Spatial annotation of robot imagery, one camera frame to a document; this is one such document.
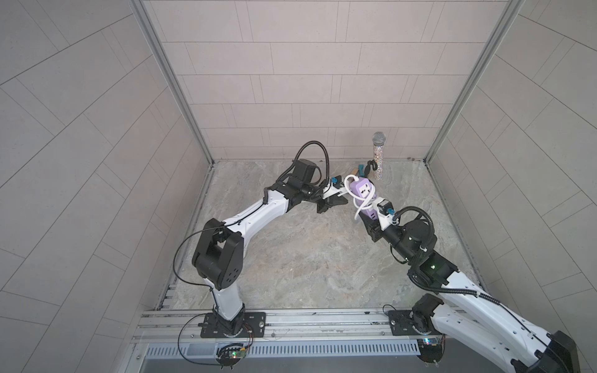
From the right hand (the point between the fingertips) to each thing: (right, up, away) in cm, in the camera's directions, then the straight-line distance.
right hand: (366, 206), depth 72 cm
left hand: (-6, +2, +6) cm, 9 cm away
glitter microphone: (+7, +23, +10) cm, 26 cm away
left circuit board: (-40, -40, -8) cm, 57 cm away
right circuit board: (+18, -41, -6) cm, 45 cm away
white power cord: (-2, +2, -8) cm, 8 cm away
